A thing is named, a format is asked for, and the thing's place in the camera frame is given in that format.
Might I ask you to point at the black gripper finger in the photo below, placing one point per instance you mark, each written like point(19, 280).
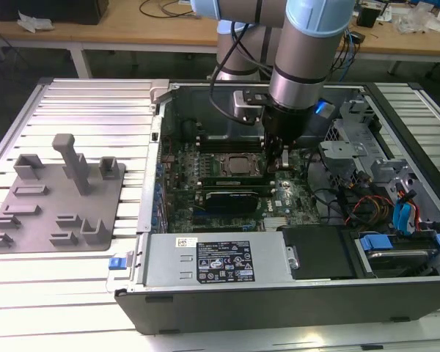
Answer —
point(272, 154)
point(285, 157)

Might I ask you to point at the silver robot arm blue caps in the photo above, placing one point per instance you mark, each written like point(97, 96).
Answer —
point(300, 55)

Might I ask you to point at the black RAM slot bank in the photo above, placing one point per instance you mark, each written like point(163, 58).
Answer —
point(231, 143)

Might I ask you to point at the silver CPU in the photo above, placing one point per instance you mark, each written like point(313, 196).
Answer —
point(241, 164)

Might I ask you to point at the black graphics card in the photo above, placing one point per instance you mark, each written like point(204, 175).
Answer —
point(231, 201)

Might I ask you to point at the silver drive cage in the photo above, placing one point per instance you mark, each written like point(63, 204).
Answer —
point(348, 146)

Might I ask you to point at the silver finned heat sink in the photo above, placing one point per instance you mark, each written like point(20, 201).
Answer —
point(276, 224)

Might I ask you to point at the black plastic shroud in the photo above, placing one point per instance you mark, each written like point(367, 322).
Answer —
point(315, 253)

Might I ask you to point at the green motherboard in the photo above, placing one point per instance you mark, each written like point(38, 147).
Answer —
point(183, 216)

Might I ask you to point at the small black adapter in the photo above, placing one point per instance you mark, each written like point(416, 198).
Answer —
point(358, 38)

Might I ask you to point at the grey case corner latch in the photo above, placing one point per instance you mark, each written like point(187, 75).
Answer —
point(159, 89)

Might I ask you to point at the small black box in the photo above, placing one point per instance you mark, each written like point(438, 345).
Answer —
point(368, 15)

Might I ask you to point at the silver power supply unit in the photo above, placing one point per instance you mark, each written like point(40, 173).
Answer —
point(168, 260)

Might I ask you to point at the hard disk blue carrier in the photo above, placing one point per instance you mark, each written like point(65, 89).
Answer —
point(396, 256)

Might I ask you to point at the black open PC case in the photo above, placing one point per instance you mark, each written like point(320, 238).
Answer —
point(278, 311)

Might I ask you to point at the clear plastic bags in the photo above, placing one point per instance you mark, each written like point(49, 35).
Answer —
point(418, 22)

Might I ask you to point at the blue case latch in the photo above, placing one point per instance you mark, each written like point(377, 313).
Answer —
point(117, 264)

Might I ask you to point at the grey parts rack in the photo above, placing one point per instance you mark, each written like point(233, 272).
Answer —
point(51, 205)

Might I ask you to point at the large black box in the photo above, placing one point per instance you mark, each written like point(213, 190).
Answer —
point(58, 9)

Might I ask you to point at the crumpled white paper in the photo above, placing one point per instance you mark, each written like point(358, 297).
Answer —
point(34, 22)

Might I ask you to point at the CPU socket metal frame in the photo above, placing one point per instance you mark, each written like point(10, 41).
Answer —
point(223, 169)

